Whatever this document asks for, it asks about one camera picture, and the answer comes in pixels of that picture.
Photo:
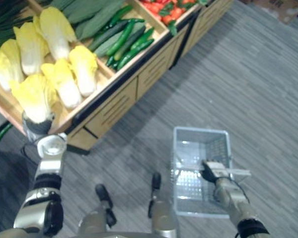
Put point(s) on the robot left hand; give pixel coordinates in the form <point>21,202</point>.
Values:
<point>37,131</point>

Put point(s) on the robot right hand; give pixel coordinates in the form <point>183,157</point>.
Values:
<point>208,172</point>

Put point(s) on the pale plastic shopping basket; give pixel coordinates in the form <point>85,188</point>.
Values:
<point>186,148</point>

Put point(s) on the yellow napa cabbage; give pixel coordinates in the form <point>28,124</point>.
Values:
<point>13,59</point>
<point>31,49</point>
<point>85,72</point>
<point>0,69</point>
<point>34,96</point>
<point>64,84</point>
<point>58,32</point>

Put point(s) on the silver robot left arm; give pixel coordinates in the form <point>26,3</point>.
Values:
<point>47,166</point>

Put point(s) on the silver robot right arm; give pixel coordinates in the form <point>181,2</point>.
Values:
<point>238,203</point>

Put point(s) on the wooden vegetable display stand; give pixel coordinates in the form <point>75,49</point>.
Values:
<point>208,22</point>
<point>119,106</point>

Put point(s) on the bright green pepper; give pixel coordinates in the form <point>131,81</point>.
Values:
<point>110,61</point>
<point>3,132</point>
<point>121,15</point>
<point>142,39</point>
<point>120,37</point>
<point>135,54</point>

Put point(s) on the silver robot torso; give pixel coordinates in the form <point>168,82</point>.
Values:
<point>129,235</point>

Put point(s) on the silver robot left leg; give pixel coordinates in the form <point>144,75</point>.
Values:
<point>94,220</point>

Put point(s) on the dull green long gourd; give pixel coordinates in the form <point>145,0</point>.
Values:
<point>99,19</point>
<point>84,10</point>
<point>59,3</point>
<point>104,48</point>

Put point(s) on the dark green cucumber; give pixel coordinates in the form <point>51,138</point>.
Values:
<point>131,42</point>
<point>106,36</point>

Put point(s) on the bunch of green chives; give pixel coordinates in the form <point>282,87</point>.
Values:
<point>5,17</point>

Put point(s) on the green tomato leaf sprig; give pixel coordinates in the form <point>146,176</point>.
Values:
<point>173,28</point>

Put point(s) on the red tomato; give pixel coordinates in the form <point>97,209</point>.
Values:
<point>178,13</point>
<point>155,8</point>
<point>167,19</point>
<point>188,1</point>

